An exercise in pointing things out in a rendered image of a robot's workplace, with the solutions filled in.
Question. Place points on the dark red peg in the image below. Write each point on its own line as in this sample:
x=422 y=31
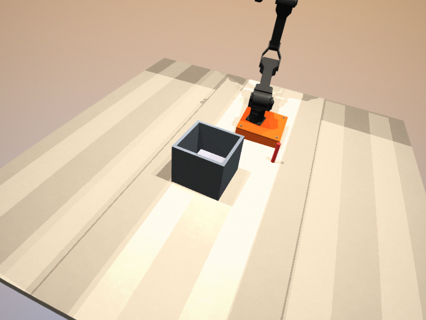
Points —
x=276 y=152

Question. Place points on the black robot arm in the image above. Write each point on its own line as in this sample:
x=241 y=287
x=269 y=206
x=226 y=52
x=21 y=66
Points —
x=261 y=99

